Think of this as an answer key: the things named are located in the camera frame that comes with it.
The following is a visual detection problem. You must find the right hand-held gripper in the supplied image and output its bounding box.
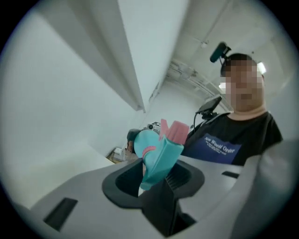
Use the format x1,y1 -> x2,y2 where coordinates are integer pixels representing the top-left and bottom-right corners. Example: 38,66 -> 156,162
127,120 -> 162,143

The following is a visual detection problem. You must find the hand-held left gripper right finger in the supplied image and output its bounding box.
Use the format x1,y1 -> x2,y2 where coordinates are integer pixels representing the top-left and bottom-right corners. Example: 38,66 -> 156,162
140,139 -> 299,239

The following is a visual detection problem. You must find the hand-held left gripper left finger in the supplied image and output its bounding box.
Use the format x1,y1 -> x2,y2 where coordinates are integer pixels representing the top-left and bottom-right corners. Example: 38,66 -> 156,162
30,158 -> 169,239

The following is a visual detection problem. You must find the teal pink spray nozzle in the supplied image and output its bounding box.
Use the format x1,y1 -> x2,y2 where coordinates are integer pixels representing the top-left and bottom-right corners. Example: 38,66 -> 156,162
139,119 -> 189,191

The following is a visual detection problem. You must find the brown cardboard box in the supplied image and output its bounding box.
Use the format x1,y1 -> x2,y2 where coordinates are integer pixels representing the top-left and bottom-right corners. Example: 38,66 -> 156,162
106,146 -> 135,164

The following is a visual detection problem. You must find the black printed t-shirt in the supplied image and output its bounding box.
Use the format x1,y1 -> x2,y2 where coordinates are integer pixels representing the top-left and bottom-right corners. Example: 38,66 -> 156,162
182,111 -> 283,166

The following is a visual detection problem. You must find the black mounted device box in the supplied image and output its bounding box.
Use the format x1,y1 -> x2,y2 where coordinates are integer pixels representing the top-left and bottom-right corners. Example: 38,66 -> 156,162
195,95 -> 223,121

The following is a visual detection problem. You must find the person's head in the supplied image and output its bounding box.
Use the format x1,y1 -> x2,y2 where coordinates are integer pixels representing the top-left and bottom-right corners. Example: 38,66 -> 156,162
221,53 -> 268,117

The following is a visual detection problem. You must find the black head-worn camera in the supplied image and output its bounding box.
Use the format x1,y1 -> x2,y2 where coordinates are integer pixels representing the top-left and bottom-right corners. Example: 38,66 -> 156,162
209,42 -> 232,65

